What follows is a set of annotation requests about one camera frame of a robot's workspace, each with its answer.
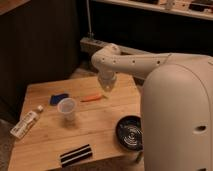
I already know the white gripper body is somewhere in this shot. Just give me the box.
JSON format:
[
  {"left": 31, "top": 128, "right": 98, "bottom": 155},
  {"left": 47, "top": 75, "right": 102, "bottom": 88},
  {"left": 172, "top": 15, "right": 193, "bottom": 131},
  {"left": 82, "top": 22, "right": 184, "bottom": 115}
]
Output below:
[{"left": 98, "top": 72, "right": 116, "bottom": 92}]

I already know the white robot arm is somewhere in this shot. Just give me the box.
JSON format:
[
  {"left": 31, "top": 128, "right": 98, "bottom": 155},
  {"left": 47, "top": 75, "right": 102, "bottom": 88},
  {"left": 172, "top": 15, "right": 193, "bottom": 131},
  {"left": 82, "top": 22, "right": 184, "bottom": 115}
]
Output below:
[{"left": 91, "top": 44, "right": 213, "bottom": 171}]

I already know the long grey case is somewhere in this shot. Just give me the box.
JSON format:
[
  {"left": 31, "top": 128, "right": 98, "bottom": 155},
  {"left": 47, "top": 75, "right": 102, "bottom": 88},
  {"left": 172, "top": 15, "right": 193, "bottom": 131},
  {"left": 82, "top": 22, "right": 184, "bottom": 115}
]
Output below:
[{"left": 80, "top": 37, "right": 155, "bottom": 56}]

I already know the wooden table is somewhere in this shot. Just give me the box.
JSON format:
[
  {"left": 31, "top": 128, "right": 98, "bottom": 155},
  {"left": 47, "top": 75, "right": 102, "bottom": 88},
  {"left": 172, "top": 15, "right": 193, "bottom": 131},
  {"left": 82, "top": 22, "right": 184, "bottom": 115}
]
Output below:
[{"left": 8, "top": 74, "right": 140, "bottom": 171}]

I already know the metal pole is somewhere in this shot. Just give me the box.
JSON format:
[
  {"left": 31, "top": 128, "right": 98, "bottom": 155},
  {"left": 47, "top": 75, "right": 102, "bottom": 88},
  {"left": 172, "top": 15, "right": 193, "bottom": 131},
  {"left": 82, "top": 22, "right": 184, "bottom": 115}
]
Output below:
[{"left": 86, "top": 0, "right": 94, "bottom": 39}]

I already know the clear plastic cup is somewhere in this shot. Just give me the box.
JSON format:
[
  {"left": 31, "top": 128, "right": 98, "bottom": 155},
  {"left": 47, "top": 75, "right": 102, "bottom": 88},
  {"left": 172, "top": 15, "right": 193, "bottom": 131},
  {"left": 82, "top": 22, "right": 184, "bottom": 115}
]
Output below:
[{"left": 57, "top": 98, "right": 77, "bottom": 121}]

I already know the black bowl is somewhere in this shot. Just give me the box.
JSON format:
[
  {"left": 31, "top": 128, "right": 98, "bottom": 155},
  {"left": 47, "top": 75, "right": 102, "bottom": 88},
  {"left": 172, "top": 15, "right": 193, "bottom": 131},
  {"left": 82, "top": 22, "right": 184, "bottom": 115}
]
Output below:
[{"left": 115, "top": 115, "right": 143, "bottom": 151}]

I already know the blue crumpled cloth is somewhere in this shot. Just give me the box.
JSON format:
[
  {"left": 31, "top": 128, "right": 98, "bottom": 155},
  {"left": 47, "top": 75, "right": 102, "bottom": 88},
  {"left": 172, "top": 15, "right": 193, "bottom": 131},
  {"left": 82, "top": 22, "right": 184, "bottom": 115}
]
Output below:
[{"left": 50, "top": 93, "right": 69, "bottom": 106}]

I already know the black white striped block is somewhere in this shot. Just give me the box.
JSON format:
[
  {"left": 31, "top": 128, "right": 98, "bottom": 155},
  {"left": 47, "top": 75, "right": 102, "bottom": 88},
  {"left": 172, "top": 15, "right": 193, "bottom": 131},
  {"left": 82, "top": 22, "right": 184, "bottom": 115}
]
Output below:
[{"left": 60, "top": 144, "right": 93, "bottom": 167}]

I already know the white tube bottle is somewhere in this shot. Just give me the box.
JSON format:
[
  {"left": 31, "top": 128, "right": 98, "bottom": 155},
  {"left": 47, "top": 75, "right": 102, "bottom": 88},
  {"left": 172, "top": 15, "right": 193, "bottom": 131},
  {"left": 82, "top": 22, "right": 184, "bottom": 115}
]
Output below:
[{"left": 10, "top": 105, "right": 44, "bottom": 139}]

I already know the wooden shelf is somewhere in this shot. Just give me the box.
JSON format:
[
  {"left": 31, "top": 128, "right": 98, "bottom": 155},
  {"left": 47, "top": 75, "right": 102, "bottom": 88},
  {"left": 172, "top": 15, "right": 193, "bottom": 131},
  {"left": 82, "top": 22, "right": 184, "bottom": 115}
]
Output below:
[{"left": 93, "top": 0, "right": 213, "bottom": 21}]

